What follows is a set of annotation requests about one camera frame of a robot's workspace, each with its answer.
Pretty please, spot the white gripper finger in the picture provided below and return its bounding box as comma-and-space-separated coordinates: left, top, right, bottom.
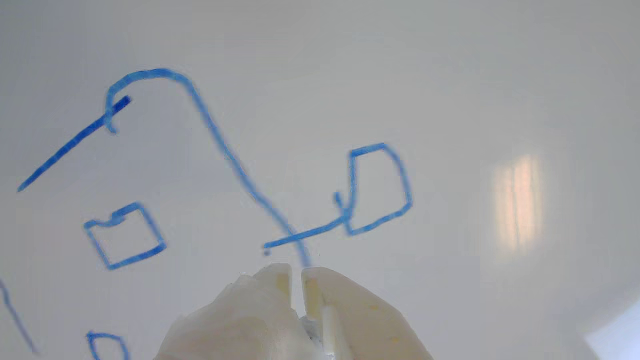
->
155, 263, 326, 360
301, 266, 434, 360

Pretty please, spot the large white whiteboard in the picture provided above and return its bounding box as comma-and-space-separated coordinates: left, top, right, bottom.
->
0, 0, 640, 360

